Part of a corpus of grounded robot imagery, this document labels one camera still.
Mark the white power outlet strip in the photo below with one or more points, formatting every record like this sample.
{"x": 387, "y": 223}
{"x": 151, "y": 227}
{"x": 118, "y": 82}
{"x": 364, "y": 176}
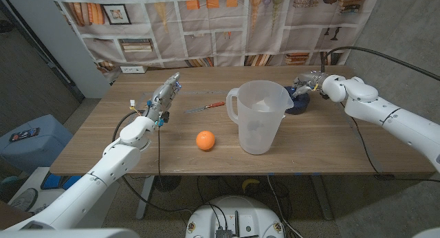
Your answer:
{"x": 133, "y": 69}

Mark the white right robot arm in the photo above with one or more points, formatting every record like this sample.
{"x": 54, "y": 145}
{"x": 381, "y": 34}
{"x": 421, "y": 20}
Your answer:
{"x": 378, "y": 107}

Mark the grey sneaker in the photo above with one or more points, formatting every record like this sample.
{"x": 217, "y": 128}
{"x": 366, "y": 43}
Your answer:
{"x": 24, "y": 200}

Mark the white table leg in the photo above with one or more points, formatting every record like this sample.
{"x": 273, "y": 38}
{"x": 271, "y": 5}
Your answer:
{"x": 322, "y": 200}
{"x": 145, "y": 196}

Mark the blue stool with phone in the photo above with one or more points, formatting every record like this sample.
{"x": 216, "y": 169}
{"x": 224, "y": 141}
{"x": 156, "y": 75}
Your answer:
{"x": 38, "y": 152}

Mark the printed bookshelf backdrop cloth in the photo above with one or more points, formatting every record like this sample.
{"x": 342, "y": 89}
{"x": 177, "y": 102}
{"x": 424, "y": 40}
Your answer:
{"x": 206, "y": 31}

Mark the translucent plastic pitcher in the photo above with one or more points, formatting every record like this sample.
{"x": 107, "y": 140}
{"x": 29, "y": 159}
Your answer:
{"x": 258, "y": 135}

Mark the yellow banana-shaped object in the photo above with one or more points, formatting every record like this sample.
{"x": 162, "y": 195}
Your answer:
{"x": 250, "y": 183}

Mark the dark blue pitcher lid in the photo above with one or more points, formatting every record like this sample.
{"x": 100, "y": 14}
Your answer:
{"x": 300, "y": 104}

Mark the black smartphone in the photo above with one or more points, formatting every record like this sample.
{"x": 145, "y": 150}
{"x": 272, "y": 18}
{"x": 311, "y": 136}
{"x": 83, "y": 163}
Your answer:
{"x": 24, "y": 134}

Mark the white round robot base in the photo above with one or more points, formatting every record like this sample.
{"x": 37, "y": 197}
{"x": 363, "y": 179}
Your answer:
{"x": 240, "y": 212}

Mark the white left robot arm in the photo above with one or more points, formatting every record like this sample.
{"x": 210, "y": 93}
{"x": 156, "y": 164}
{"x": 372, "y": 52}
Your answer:
{"x": 103, "y": 169}

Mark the orange fruit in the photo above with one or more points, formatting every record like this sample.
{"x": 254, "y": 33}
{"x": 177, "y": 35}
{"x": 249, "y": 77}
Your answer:
{"x": 205, "y": 140}

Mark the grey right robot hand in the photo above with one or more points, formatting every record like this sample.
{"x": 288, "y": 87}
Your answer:
{"x": 311, "y": 80}

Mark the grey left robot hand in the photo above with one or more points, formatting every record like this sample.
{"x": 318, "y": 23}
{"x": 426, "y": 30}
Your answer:
{"x": 163, "y": 97}

